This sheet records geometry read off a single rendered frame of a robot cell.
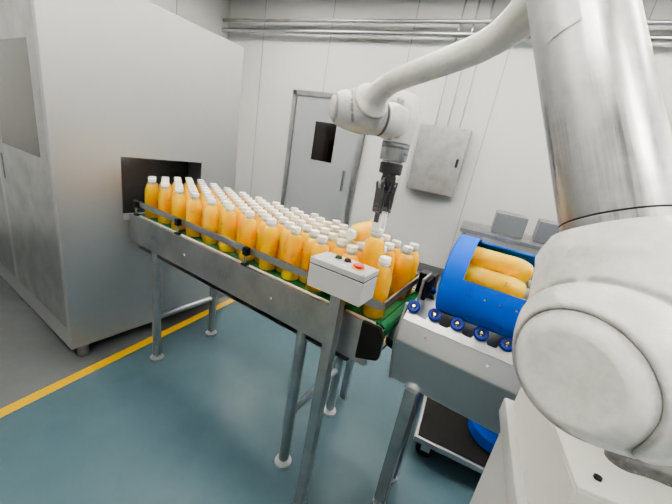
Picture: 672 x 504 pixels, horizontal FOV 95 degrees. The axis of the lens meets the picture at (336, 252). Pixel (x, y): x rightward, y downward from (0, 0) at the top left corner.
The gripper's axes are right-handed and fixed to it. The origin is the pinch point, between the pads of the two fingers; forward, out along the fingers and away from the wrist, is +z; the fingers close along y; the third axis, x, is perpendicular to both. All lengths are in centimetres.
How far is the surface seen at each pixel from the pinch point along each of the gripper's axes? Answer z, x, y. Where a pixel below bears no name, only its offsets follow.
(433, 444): 108, -37, 38
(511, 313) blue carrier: 14.9, -46.5, -1.5
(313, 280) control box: 19.9, 9.1, -21.5
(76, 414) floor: 122, 113, -55
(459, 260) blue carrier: 5.0, -28.6, 0.8
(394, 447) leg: 87, -26, 3
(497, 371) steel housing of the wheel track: 35, -49, 0
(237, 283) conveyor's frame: 42, 56, -10
